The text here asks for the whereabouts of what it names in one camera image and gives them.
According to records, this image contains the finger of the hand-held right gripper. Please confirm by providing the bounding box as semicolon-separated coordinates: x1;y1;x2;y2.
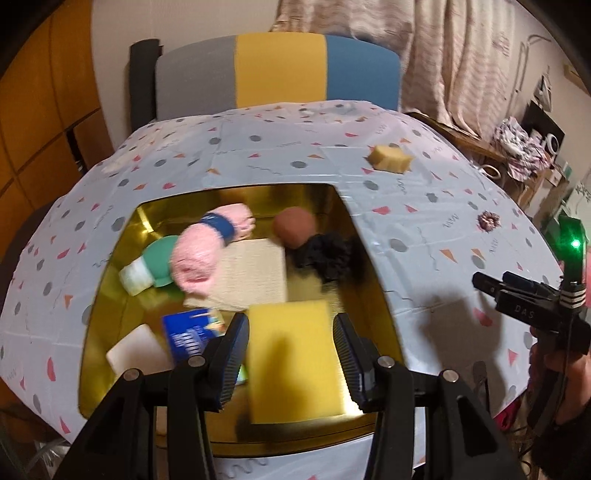
472;272;506;298
503;271;555;296

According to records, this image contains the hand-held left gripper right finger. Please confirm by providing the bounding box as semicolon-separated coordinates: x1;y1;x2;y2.
332;313;527;480

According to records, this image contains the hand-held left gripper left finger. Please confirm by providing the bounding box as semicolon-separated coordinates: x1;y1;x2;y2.
51;311;252;480

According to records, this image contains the blue tissue packet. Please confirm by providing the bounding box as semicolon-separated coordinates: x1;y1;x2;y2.
161;308;245;386

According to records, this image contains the large yellow sponge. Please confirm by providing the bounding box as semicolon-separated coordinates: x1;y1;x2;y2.
245;299;347;425

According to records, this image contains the beige cloth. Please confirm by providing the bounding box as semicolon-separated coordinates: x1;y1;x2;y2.
185;237;288;312

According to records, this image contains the white foam sponge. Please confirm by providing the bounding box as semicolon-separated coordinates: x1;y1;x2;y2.
105;323;176;374

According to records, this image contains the black fluffy scrunchie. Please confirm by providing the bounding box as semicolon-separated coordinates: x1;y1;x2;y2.
293;232;356;284

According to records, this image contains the pink yarn skein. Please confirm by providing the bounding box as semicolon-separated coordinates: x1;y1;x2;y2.
171;204;257;296

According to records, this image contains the gold tray box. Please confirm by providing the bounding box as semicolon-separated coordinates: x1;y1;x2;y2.
78;183;407;457

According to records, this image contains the person's right forearm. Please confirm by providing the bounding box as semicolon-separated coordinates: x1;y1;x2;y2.
531;392;591;480

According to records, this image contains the person's right hand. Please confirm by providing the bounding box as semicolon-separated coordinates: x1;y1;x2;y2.
529;330;591;416

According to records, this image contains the green and white bottle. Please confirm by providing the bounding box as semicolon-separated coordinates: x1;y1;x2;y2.
119;235;181;296

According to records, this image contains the pile of patterned clothes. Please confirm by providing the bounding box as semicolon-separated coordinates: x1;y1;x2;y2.
492;116;555;178

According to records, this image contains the wooden desk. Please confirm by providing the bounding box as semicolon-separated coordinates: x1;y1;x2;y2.
406;111;509;162

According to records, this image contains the brown ball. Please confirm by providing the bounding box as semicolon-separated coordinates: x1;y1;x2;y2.
272;207;319;250

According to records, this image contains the small yellow sponge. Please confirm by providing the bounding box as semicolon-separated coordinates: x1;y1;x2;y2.
367;144;414;175

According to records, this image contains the black monitor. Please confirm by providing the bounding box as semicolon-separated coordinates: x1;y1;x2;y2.
524;102;566;144

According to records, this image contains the white clothes iron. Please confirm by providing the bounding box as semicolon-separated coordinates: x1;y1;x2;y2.
536;74;556;112

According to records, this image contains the patterned light blue tablecloth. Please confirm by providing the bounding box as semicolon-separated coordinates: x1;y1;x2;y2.
0;99;568;480

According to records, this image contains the beige patterned curtain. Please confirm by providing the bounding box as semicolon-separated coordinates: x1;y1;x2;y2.
272;0;527;139

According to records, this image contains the grey yellow blue chair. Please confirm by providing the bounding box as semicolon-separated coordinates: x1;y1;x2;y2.
129;32;402;134

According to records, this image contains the wooden cabinet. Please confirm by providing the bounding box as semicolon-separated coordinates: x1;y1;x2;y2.
0;14;116;259

